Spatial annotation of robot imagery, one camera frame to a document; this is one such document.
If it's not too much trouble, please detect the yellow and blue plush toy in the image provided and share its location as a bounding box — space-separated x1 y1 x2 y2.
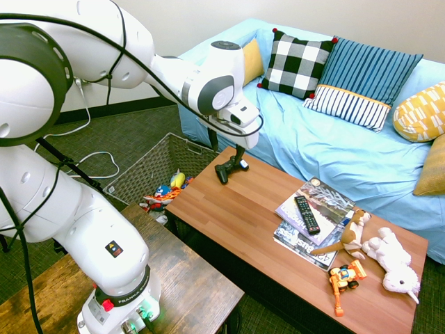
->
169 168 186 189

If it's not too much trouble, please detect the business magazine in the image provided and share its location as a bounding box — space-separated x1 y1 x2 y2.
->
272 215 349 273

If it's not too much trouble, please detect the white bunny plush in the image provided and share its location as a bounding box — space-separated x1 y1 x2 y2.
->
361 226 422 305

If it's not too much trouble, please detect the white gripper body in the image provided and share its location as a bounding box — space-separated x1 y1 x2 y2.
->
197 116 260 151

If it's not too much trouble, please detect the orange toy excavator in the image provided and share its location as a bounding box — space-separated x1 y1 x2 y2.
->
327 260 369 317

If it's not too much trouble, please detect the grey woven basket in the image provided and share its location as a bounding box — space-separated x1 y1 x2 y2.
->
102 132 220 210

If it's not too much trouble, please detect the black gamepad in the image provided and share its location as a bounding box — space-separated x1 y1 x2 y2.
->
214 156 250 185

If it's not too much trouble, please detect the black TV remote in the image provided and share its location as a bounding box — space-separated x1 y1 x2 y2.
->
293 195 321 235

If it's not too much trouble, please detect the mustard woven pillow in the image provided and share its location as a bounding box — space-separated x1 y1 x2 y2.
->
413 133 445 197

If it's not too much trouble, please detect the plain yellow pillow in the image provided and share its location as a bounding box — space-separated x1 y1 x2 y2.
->
241 38 266 88

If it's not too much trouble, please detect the light blue covered sofa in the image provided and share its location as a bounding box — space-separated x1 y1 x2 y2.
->
177 18 445 266

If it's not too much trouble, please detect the blue round plush toy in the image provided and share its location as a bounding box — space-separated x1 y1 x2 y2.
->
152 184 172 199

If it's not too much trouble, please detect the magazine with landscape cover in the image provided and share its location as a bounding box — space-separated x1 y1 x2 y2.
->
275 176 356 246

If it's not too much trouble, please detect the black white checkered pillow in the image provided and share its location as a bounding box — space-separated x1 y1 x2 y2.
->
257 27 339 101

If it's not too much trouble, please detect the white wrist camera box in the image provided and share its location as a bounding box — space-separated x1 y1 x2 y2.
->
221 100 260 128

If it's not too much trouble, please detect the brown kangaroo plush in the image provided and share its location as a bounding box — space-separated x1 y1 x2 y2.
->
309 208 373 260

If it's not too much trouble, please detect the white floor cable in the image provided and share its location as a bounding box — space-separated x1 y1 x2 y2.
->
33 77 120 180

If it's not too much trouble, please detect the blue striped pillow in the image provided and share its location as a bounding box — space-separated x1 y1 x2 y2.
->
302 35 424 134

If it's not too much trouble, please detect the dark wooden robot table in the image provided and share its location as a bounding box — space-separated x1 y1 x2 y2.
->
0 202 245 334

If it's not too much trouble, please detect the orange and red plush toy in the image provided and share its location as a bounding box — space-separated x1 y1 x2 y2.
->
143 187 183 210

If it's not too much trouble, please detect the yellow white patterned pillow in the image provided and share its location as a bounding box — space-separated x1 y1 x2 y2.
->
393 81 445 143

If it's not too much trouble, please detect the reddish wooden coffee table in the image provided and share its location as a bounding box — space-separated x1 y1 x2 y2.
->
164 145 430 334

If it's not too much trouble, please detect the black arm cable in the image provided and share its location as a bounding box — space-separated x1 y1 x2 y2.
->
0 0 264 137

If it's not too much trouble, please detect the black base cable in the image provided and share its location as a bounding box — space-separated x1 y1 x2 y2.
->
0 152 74 334

